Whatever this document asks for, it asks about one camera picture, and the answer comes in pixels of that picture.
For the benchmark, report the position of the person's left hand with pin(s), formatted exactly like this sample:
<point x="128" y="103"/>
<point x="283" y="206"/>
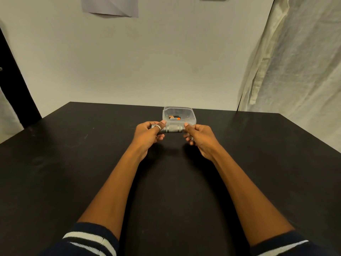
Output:
<point x="144" y="137"/>

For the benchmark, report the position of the person's right hand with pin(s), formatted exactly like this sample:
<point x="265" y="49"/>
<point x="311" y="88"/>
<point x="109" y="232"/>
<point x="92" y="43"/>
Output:
<point x="203" y="139"/>

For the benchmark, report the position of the grey metal flashlight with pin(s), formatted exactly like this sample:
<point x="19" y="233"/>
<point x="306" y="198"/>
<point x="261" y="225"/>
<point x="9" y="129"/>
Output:
<point x="173" y="128"/>

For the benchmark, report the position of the person's left forearm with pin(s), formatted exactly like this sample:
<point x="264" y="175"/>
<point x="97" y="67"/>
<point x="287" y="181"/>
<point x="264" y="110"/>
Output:
<point x="112" y="197"/>

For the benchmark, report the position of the person's right forearm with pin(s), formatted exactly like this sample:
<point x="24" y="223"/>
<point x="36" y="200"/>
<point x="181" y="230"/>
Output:
<point x="250" y="199"/>

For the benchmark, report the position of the clear plastic container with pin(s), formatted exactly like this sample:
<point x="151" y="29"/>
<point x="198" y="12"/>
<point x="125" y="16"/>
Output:
<point x="186" y="112"/>

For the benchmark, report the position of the navy striped sweater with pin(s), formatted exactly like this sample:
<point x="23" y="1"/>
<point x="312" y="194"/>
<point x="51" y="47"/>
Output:
<point x="88" y="242"/>

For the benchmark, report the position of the white curtain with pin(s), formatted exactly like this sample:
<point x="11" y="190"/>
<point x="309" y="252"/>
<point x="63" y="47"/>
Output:
<point x="301" y="63"/>

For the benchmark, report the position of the grey paper sheet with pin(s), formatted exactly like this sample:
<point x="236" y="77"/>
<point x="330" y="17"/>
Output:
<point x="109" y="5"/>

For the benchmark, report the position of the black door frame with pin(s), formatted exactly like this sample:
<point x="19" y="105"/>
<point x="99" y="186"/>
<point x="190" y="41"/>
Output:
<point x="16" y="90"/>

